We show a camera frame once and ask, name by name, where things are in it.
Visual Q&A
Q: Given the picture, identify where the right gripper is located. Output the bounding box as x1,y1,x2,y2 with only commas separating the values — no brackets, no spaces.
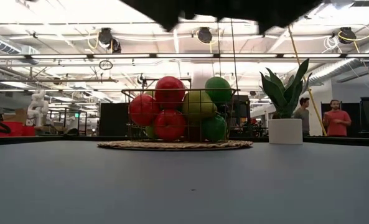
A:
118,0,322,34

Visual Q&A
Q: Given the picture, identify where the green lime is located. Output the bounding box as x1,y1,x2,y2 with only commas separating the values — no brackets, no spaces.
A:
201,114,228,142
204,76,233,105

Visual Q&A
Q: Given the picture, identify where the red apple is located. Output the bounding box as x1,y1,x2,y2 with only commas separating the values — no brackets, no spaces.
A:
154,75,187,110
154,108,187,142
129,93,161,127

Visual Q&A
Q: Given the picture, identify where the round wicker basket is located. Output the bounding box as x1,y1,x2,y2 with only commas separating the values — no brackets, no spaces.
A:
96,139,254,152

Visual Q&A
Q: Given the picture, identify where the ceiling light strip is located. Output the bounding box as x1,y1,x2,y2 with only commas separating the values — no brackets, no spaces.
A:
0,53,369,60

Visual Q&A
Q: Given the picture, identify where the green succulent plant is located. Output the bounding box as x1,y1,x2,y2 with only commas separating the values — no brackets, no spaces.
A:
259,58,312,119

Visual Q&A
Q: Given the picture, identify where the person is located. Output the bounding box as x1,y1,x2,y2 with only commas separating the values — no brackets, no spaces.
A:
322,99,352,137
292,96,311,137

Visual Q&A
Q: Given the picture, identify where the white plant pot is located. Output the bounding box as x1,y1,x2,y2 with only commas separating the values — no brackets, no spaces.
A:
268,118,304,145

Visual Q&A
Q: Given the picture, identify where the black partition panel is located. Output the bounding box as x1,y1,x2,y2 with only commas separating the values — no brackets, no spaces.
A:
320,101,362,137
98,102,132,137

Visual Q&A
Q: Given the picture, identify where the red bin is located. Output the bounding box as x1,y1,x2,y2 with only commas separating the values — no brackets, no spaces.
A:
0,121,36,138

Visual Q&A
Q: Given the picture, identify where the black ceiling cable reel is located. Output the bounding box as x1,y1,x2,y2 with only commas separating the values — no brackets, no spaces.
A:
97,27,122,54
338,26,358,44
196,26,213,44

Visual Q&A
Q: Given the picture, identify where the black looped cable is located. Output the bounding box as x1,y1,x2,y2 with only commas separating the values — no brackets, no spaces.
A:
230,18,240,94

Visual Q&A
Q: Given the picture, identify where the copper wire basket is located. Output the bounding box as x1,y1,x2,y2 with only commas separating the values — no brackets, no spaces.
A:
121,88,237,143

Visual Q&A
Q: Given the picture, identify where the hanging black ring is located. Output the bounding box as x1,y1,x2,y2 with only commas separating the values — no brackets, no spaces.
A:
98,59,114,71

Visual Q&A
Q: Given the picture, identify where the silver air duct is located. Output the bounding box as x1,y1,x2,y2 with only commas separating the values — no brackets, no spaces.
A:
308,37,369,85
0,33,40,65

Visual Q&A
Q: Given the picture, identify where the yellow hanging cable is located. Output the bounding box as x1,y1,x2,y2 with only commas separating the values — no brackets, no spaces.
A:
287,26,328,137

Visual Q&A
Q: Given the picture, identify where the black metal table frame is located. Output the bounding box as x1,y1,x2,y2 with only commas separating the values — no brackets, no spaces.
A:
0,136,369,147

